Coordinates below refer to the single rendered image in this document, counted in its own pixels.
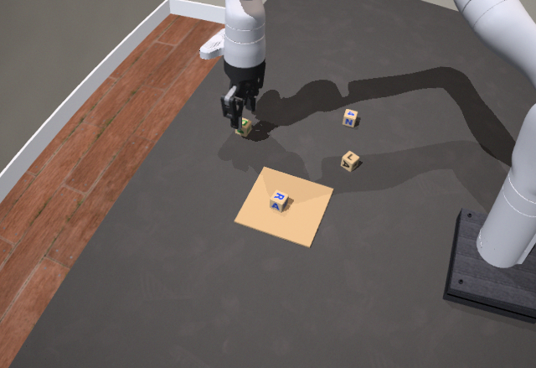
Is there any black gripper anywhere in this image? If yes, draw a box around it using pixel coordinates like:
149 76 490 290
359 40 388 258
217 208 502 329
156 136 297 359
220 59 265 130

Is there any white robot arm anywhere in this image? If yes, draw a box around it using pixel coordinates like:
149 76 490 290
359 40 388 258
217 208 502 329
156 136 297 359
199 0 536 268

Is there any beige mat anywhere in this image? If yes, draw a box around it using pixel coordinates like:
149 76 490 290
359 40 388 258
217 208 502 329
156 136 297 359
234 167 333 248

